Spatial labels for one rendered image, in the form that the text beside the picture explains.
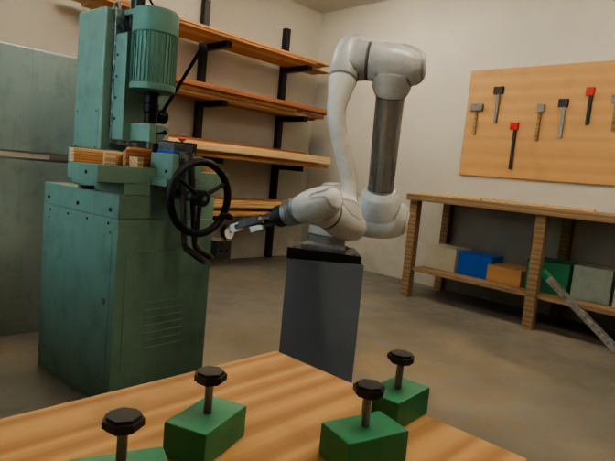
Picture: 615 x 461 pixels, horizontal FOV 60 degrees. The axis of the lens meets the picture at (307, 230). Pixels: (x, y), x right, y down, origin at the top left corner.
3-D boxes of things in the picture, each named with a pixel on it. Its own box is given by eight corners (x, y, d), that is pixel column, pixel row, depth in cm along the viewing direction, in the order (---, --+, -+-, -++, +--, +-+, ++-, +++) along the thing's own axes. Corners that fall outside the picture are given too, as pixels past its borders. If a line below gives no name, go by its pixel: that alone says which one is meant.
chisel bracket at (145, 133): (148, 145, 206) (149, 123, 205) (128, 144, 215) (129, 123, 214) (164, 147, 212) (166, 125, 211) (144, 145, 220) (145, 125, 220)
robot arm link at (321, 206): (286, 218, 166) (314, 233, 174) (325, 206, 156) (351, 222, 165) (290, 187, 170) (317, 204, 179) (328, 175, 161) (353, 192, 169)
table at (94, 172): (111, 184, 173) (112, 166, 173) (66, 176, 192) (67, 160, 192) (244, 190, 220) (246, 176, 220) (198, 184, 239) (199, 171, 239)
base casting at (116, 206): (116, 219, 187) (118, 194, 186) (42, 202, 223) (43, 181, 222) (214, 219, 222) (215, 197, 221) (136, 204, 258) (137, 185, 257)
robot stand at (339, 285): (342, 383, 242) (356, 253, 235) (349, 412, 212) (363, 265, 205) (277, 377, 241) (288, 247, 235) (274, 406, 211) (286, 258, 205)
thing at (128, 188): (124, 194, 188) (124, 183, 188) (93, 189, 201) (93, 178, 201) (210, 197, 219) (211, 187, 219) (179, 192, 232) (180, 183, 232)
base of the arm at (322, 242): (349, 248, 231) (350, 235, 231) (344, 253, 209) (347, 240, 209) (307, 241, 234) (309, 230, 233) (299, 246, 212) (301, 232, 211)
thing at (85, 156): (73, 161, 188) (74, 150, 188) (70, 161, 189) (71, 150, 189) (217, 172, 240) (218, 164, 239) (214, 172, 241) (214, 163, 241)
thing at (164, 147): (173, 154, 191) (174, 138, 191) (155, 152, 198) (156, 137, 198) (201, 156, 202) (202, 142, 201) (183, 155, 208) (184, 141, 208)
